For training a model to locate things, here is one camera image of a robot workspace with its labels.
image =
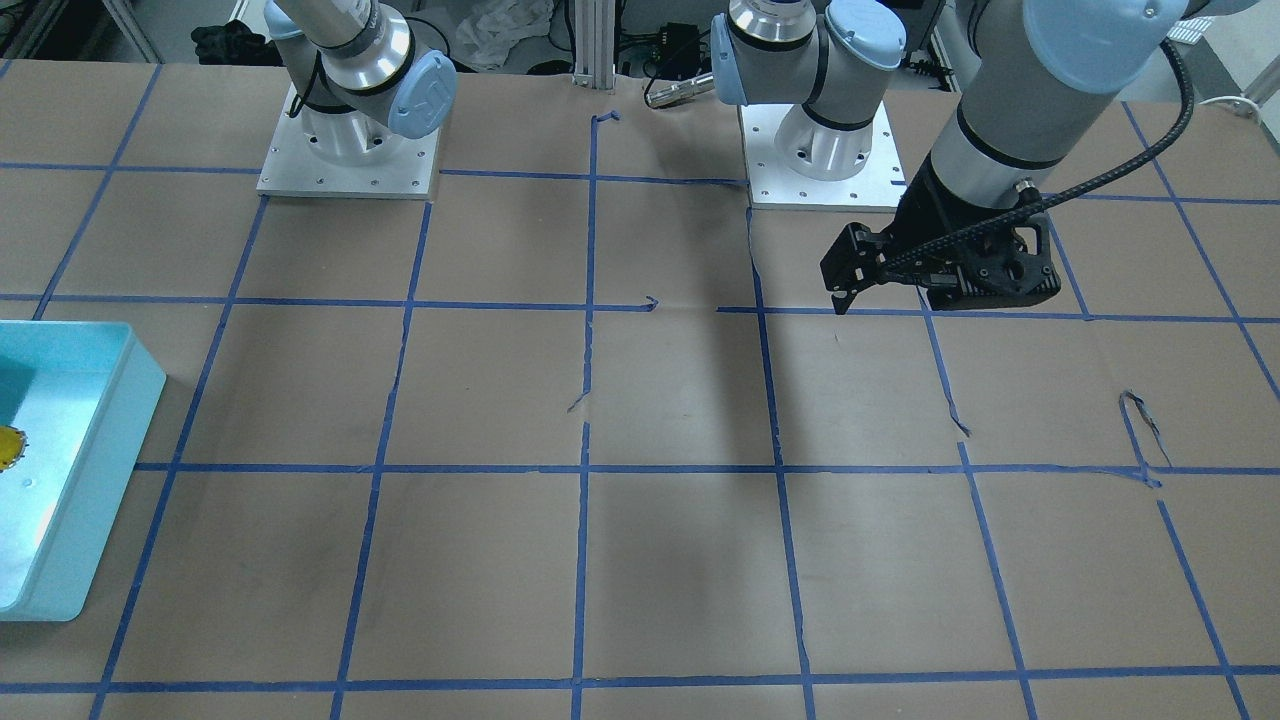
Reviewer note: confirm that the aluminium frame post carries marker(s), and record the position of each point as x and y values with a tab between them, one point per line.
594	42

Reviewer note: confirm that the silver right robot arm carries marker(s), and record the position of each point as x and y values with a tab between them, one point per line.
362	82

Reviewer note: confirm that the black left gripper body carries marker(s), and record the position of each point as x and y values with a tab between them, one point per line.
925	212

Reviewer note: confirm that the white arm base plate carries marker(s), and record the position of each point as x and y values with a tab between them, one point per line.
347	156

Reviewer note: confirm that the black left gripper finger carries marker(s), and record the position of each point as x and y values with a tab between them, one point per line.
854	263

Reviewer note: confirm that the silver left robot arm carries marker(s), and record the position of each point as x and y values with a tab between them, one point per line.
1048	70

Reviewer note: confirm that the yellow beetle toy car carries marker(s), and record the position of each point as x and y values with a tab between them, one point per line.
13	446

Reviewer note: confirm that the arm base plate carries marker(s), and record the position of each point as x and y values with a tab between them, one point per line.
825	165

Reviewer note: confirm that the light blue plastic bin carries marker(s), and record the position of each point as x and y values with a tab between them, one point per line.
83	395

